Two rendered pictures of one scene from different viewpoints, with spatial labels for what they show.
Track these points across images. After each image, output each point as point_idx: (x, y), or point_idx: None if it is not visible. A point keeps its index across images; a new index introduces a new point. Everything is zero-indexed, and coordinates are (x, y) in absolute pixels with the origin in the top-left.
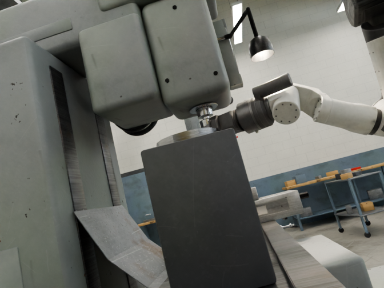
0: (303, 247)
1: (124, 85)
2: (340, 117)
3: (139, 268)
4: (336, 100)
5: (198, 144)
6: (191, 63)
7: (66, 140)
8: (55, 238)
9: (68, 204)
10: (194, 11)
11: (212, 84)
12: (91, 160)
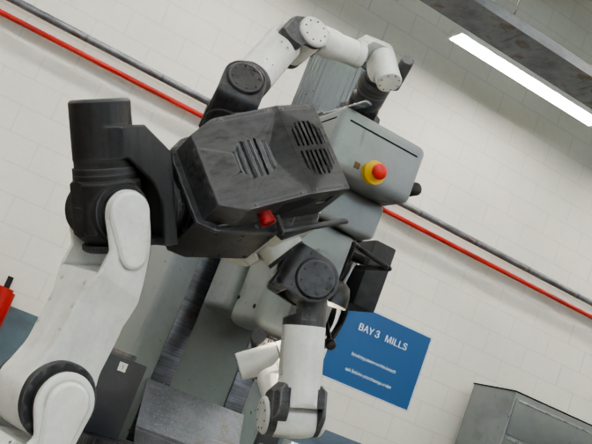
0: (99, 439)
1: (219, 289)
2: (261, 394)
3: None
4: (270, 376)
5: None
6: (253, 288)
7: (181, 320)
8: None
9: (146, 370)
10: None
11: (248, 315)
12: (213, 349)
